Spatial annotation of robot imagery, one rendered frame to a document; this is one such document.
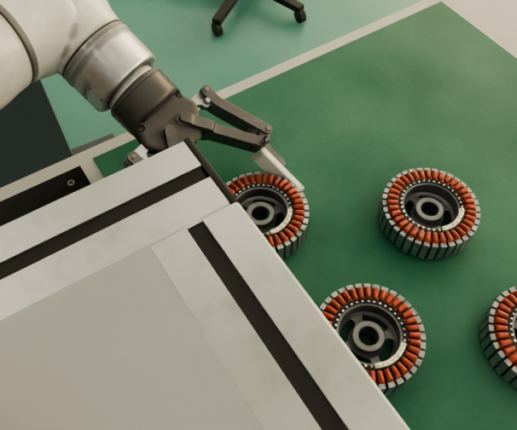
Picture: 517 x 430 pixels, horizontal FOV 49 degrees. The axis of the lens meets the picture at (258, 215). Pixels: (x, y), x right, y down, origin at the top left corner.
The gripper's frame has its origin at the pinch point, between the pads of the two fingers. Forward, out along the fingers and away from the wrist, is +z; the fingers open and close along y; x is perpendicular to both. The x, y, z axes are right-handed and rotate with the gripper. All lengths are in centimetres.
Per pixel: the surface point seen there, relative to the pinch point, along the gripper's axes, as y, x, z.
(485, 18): -53, 1, 7
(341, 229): -5.3, 2.5, 8.3
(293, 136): -14.1, -3.9, -2.8
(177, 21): -93, -119, -51
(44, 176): 10.0, -15.1, -21.8
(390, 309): 2.3, 10.5, 15.1
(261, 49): -98, -102, -22
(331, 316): 6.6, 8.5, 11.2
